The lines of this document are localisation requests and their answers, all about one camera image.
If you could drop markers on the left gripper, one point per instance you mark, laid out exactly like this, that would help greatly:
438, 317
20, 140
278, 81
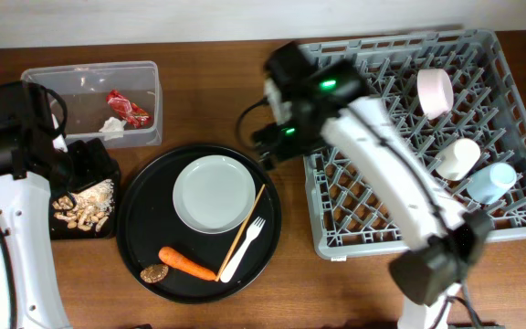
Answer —
97, 166

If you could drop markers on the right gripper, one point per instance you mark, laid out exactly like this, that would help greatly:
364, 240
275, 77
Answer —
274, 132

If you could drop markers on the white tissue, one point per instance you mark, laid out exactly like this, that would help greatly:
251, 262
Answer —
113, 128

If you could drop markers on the red snack wrapper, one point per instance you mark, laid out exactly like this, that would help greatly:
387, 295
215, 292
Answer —
127, 110

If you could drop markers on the grey plate with food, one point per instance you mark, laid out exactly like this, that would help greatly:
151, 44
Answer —
213, 194

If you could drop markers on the white plastic fork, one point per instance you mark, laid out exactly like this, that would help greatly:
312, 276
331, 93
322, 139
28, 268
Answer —
252, 233

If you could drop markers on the orange carrot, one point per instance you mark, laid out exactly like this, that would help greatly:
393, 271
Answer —
175, 259

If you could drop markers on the wooden chopstick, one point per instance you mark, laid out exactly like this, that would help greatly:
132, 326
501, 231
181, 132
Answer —
239, 233

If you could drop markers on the brown cookie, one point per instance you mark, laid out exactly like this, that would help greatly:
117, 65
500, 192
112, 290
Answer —
154, 273

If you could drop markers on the pink bowl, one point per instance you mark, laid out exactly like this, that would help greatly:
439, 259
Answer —
435, 92

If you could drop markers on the white cup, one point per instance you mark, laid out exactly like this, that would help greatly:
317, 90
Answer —
457, 159

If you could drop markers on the light blue cup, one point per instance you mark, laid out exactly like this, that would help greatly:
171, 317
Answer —
490, 183

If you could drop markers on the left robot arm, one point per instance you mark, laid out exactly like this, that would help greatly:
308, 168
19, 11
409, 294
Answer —
49, 189

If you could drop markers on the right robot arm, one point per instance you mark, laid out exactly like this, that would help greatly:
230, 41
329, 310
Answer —
331, 105

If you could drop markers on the grey dishwasher rack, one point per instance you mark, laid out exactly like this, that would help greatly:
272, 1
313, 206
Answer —
346, 218

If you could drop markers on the pile of food scraps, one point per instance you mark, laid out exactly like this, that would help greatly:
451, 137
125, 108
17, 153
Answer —
88, 210

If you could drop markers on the black rectangular tray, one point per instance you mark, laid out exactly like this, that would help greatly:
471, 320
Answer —
58, 228

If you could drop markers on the clear plastic bin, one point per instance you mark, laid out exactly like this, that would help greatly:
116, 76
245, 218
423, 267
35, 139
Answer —
84, 89

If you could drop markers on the black round tray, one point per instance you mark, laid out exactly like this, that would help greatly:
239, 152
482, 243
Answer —
147, 222

